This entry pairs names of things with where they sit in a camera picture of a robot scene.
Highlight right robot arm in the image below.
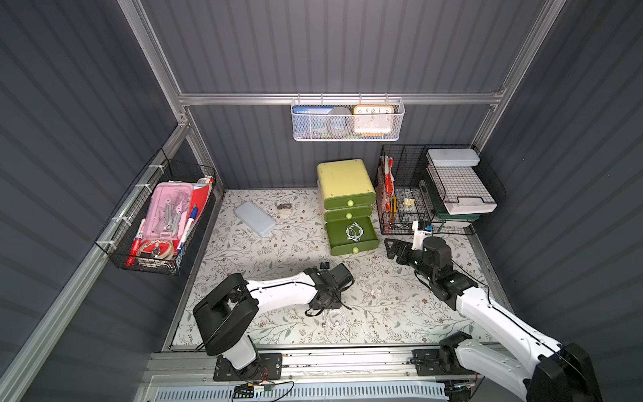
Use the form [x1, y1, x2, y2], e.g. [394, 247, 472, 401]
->
[384, 236, 603, 401]

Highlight green bottom drawer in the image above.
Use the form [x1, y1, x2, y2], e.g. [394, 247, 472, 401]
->
[325, 217, 379, 256]

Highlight grey tape roll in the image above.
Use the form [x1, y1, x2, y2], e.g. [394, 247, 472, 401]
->
[327, 107, 353, 138]

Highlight red scissors in organizer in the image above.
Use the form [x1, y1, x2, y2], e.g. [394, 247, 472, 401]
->
[377, 155, 395, 213]

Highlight grey plastic lid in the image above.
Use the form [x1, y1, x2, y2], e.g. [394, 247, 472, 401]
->
[234, 201, 276, 237]

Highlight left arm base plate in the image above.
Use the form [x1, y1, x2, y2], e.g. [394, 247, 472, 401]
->
[213, 353, 284, 382]

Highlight black wire side basket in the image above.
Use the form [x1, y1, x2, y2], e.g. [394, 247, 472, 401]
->
[96, 151, 217, 276]

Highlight blue box in basket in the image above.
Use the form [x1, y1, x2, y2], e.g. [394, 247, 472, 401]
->
[291, 106, 333, 142]

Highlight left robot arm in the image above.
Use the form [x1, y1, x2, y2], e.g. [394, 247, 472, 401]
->
[193, 264, 354, 374]

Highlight white grid paper tray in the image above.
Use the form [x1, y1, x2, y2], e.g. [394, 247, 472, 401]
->
[426, 148, 497, 215]

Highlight yellow white clock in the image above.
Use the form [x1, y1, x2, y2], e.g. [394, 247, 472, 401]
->
[353, 105, 395, 135]

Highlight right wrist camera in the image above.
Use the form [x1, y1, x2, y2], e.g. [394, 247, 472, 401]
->
[412, 219, 434, 251]

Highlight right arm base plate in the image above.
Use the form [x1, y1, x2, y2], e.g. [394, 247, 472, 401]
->
[409, 348, 475, 377]

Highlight white wire wall basket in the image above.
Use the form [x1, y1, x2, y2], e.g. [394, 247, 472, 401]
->
[291, 96, 405, 142]

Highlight white earphones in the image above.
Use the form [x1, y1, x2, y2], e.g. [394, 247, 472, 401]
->
[326, 309, 348, 329]
[346, 221, 364, 243]

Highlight pink pencil case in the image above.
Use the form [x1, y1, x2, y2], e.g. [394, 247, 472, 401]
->
[142, 182, 194, 241]

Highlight green yellow drawer cabinet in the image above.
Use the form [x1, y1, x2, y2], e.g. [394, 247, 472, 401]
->
[317, 159, 376, 228]

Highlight black wire desk organizer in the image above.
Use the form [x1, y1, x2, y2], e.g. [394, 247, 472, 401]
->
[376, 144, 507, 236]

